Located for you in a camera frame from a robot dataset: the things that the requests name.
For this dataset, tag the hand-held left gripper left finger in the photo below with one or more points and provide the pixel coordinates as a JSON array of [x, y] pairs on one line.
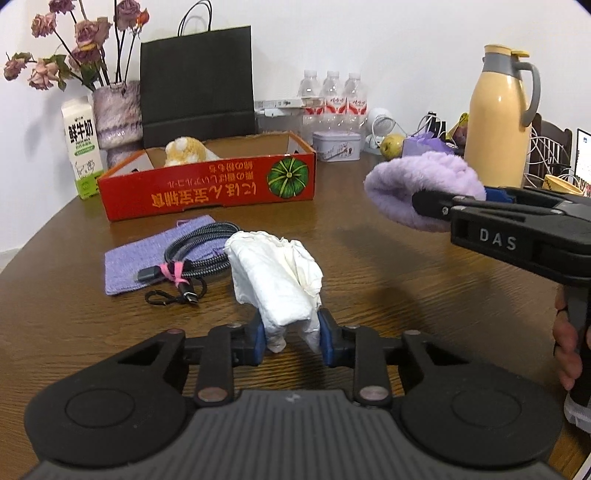
[[258, 341]]

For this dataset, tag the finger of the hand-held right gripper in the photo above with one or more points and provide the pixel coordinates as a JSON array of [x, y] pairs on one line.
[[434, 204], [501, 194]]

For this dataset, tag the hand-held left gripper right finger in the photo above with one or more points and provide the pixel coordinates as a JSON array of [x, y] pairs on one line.
[[325, 344]]

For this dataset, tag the purple fluffy plush towel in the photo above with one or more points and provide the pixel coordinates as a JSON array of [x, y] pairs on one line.
[[415, 175]]

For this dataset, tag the white tissue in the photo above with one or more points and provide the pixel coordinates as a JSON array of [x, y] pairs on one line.
[[272, 277]]

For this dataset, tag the red cardboard box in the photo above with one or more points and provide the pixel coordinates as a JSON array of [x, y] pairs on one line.
[[194, 194]]

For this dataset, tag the yellow plush paw toy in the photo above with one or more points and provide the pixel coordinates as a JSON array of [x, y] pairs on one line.
[[184, 150]]

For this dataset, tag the person's right hand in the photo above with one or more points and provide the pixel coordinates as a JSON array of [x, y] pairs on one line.
[[564, 341]]

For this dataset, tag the purple plastic bag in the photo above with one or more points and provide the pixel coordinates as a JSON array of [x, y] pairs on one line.
[[427, 145]]

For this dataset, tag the yellow bowl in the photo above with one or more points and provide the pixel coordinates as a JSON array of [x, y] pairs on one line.
[[563, 183]]

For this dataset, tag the yellow thermos jug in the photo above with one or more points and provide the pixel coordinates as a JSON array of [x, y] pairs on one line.
[[496, 129]]

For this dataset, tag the green apple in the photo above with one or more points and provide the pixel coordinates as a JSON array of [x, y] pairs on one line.
[[392, 146]]

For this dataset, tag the wooden chair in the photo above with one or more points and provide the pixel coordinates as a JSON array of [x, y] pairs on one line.
[[554, 134]]

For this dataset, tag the laptop screen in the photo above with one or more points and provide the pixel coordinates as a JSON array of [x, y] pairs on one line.
[[584, 161]]

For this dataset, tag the small white desk fan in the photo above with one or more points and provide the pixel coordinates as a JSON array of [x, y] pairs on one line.
[[382, 127]]

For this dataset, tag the pale rectangular tin box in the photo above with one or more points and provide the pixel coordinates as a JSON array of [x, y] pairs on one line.
[[336, 146]]

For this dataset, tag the clear water bottle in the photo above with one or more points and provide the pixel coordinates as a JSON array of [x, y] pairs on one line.
[[310, 92], [333, 94], [356, 96]]

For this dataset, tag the purple knitted cloth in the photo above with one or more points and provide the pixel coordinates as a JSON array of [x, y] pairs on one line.
[[129, 263]]

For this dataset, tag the clear plastic container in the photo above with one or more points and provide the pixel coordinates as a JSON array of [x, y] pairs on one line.
[[277, 124]]

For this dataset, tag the white long flat box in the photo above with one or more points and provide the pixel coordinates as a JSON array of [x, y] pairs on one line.
[[279, 106]]

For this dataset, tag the black paper bag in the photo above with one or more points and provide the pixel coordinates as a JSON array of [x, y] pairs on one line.
[[198, 87]]

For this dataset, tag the white milk carton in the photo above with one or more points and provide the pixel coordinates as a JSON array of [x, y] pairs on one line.
[[83, 147]]

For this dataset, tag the purple glass vase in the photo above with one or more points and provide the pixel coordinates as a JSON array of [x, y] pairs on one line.
[[117, 115]]

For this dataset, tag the dried rose bouquet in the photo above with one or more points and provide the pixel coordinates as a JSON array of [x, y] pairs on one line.
[[87, 41]]

